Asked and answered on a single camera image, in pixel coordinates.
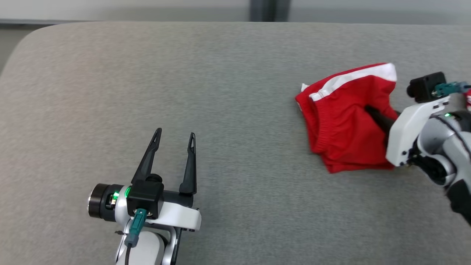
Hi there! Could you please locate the left camera cable teal connector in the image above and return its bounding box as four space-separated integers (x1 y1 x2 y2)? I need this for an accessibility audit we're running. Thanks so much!
124 209 148 265

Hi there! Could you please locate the red number 23 jersey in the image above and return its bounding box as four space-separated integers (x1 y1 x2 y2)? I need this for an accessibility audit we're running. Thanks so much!
294 63 401 174

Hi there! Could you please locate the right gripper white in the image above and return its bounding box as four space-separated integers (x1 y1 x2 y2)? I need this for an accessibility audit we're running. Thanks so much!
364 94 465 168

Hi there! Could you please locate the grey metal post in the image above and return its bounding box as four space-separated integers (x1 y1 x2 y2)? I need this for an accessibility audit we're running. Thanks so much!
250 0 291 22

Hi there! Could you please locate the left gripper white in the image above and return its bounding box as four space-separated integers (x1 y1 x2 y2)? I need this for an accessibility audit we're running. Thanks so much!
115 128 202 232

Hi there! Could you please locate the right camera cable teal connector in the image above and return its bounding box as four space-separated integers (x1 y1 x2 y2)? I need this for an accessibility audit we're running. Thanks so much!
431 82 471 98

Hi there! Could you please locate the camera cable teal connector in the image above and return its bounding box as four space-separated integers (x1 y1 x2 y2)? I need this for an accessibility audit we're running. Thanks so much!
124 209 148 265
431 82 471 98

